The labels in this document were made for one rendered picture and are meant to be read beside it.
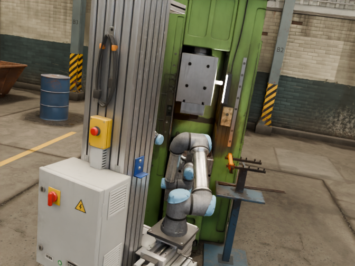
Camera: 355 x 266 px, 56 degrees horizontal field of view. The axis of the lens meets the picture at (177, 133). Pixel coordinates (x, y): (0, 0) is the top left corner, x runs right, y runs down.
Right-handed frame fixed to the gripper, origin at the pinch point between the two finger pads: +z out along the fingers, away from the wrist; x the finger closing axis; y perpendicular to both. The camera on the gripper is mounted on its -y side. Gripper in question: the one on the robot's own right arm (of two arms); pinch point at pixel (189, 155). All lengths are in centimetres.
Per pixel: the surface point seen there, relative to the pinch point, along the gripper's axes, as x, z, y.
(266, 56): 174, 599, -86
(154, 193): -26, 45, 57
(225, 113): 27, 43, -30
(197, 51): -5, 50, -79
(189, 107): -4.8, 30.6, -32.3
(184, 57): -15, 31, -73
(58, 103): -262, 409, 63
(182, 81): -14, 31, -54
